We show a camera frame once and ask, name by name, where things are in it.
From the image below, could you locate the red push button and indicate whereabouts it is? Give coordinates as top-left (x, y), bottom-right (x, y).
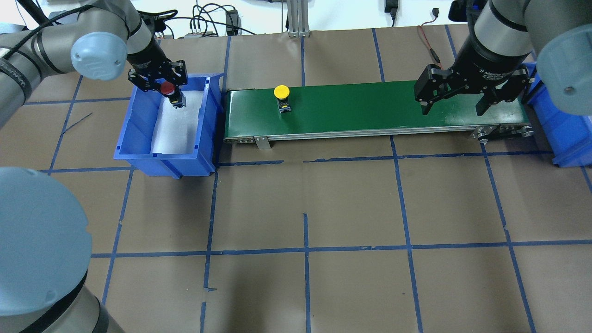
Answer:
top-left (160, 81), bottom-right (186, 108)

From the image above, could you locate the blue plastic bin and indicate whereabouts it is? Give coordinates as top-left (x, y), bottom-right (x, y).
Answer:
top-left (113, 73), bottom-right (223, 179)
top-left (527, 85), bottom-right (592, 168)

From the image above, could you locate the green conveyor belt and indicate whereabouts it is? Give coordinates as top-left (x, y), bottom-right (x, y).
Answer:
top-left (224, 81), bottom-right (534, 149)

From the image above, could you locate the aluminium frame post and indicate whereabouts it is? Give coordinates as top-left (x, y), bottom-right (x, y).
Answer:
top-left (285, 0), bottom-right (310, 37)

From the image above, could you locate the blue right plastic bin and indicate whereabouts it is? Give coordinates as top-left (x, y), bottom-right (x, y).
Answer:
top-left (527, 85), bottom-right (592, 168)

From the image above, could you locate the white foam pad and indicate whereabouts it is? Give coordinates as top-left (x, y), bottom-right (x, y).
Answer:
top-left (151, 90), bottom-right (204, 154)

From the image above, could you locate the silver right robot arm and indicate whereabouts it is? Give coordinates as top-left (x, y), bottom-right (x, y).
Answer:
top-left (414, 0), bottom-right (592, 116)

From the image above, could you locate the yellow push button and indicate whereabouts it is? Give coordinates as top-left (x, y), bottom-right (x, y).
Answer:
top-left (273, 85), bottom-right (291, 114)

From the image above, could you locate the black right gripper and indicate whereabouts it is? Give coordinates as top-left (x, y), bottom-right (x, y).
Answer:
top-left (413, 46), bottom-right (529, 116)

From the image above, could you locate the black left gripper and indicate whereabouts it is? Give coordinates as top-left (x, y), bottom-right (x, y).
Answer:
top-left (127, 43), bottom-right (188, 92)

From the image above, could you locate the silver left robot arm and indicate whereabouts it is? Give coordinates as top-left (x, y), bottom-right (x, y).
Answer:
top-left (0, 0), bottom-right (188, 333)

